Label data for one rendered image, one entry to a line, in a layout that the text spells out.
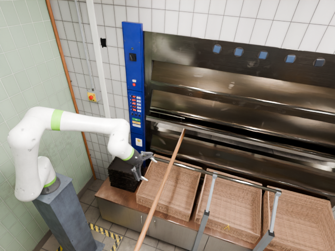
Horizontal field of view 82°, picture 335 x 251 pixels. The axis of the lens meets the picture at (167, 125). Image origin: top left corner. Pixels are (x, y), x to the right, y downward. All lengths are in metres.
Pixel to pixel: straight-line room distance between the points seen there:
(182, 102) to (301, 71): 0.89
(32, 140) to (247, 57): 1.37
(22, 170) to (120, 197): 1.19
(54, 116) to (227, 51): 1.18
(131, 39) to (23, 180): 1.17
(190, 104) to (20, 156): 1.24
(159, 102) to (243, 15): 0.92
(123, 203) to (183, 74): 1.39
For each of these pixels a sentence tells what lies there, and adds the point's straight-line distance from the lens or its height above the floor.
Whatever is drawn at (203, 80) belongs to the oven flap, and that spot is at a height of 1.79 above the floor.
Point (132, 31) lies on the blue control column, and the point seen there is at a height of 2.09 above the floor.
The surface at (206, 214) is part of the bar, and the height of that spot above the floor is 0.95.
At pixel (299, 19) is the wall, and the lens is 1.52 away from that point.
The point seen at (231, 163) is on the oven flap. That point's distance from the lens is 2.04.
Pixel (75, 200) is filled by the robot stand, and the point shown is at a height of 0.97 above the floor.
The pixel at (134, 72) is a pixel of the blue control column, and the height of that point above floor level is 1.77.
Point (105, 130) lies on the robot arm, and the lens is 1.13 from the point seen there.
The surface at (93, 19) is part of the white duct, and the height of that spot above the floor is 2.14.
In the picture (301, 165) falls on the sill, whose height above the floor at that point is 1.18.
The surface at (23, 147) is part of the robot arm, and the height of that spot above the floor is 1.77.
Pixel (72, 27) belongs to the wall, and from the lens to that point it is 1.98.
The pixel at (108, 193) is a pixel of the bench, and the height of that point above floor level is 0.58.
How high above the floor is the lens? 2.39
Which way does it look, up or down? 36 degrees down
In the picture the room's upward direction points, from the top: 4 degrees clockwise
